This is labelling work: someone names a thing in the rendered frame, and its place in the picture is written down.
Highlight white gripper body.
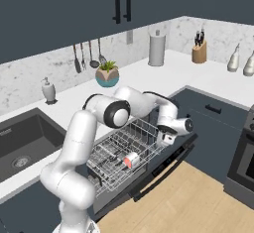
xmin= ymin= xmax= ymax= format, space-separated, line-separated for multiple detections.
xmin=156 ymin=131 xmax=177 ymax=148

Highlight dark dishwasher door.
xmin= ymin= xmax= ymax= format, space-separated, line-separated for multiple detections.
xmin=87 ymin=131 xmax=199 ymax=223

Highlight white cup with red inside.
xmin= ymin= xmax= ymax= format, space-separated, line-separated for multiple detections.
xmin=122 ymin=151 xmax=142 ymax=170

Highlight dark blue base cupboard door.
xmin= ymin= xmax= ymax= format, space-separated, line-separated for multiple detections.
xmin=184 ymin=109 xmax=248 ymax=185

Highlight dark blue drawer front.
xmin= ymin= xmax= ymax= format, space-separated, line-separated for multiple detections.
xmin=170 ymin=87 xmax=250 ymax=126

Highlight dark grey oven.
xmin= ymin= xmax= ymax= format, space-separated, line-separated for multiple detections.
xmin=222 ymin=105 xmax=254 ymax=210

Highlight potted plant in teal pot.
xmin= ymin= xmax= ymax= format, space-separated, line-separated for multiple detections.
xmin=94 ymin=59 xmax=120 ymax=88

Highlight grey paper towel roll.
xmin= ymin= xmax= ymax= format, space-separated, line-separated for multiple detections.
xmin=147 ymin=29 xmax=167 ymax=67

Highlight wooden knife block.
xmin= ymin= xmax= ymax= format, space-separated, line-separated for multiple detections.
xmin=190 ymin=28 xmax=208 ymax=64

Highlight grey hanging slotted spoon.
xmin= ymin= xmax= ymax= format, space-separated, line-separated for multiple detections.
xmin=96 ymin=38 xmax=108 ymax=65

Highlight white bottle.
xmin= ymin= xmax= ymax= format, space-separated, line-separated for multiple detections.
xmin=226 ymin=43 xmax=241 ymax=73
xmin=242 ymin=50 xmax=254 ymax=77

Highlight black hanging ladle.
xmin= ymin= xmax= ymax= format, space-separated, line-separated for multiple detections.
xmin=87 ymin=40 xmax=100 ymax=69

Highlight hanging fork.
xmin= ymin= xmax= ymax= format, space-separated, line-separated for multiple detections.
xmin=79 ymin=42 xmax=87 ymax=71

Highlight black hanging spatula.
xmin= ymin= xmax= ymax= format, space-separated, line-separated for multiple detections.
xmin=72 ymin=44 xmax=82 ymax=74

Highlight white soap dispenser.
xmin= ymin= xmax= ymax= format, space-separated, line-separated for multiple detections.
xmin=41 ymin=76 xmax=58 ymax=104

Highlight dark grey sink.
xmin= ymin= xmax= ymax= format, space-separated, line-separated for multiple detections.
xmin=0 ymin=107 xmax=67 ymax=183

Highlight dark blue sink cupboard front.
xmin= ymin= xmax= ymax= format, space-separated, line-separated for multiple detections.
xmin=0 ymin=163 xmax=100 ymax=233

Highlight black dishwasher door handle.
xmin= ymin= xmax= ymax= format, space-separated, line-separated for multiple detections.
xmin=131 ymin=143 xmax=196 ymax=203

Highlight black drawer handle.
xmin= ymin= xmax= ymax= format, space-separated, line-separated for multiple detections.
xmin=204 ymin=103 xmax=223 ymax=115

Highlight wire dishwasher rack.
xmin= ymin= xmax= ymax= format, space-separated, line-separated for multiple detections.
xmin=86 ymin=117 xmax=167 ymax=199

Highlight grey wall outlet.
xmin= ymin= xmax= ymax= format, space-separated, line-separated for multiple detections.
xmin=126 ymin=30 xmax=134 ymax=45

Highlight black cupboard door handle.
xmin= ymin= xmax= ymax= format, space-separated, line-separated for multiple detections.
xmin=122 ymin=0 xmax=133 ymax=23
xmin=111 ymin=0 xmax=122 ymax=25

